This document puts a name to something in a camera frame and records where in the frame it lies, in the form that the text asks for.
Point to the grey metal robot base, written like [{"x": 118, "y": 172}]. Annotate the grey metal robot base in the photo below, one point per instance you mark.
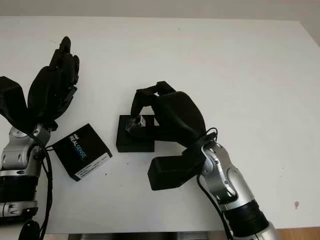
[{"x": 147, "y": 236}]

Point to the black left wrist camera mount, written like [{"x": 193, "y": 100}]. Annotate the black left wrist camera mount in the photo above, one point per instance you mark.
[{"x": 11, "y": 97}]

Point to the black RealSense box lid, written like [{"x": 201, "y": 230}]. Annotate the black RealSense box lid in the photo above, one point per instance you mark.
[{"x": 80, "y": 152}]

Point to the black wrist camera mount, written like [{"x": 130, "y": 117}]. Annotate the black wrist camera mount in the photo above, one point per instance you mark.
[
  {"x": 11, "y": 97},
  {"x": 172, "y": 172}
]

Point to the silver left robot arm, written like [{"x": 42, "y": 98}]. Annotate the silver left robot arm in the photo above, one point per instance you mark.
[{"x": 20, "y": 155}]

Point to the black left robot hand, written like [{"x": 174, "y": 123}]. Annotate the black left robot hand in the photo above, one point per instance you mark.
[{"x": 47, "y": 95}]

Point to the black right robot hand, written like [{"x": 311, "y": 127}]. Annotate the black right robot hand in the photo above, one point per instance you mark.
[{"x": 180, "y": 117}]

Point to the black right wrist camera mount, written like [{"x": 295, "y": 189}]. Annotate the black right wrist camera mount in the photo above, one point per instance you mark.
[{"x": 172, "y": 172}]

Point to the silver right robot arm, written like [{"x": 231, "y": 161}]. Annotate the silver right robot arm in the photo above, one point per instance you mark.
[{"x": 230, "y": 180}]

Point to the silver depth camera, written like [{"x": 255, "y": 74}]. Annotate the silver depth camera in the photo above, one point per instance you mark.
[{"x": 138, "y": 122}]

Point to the black camera box base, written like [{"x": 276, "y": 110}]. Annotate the black camera box base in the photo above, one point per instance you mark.
[{"x": 132, "y": 145}]

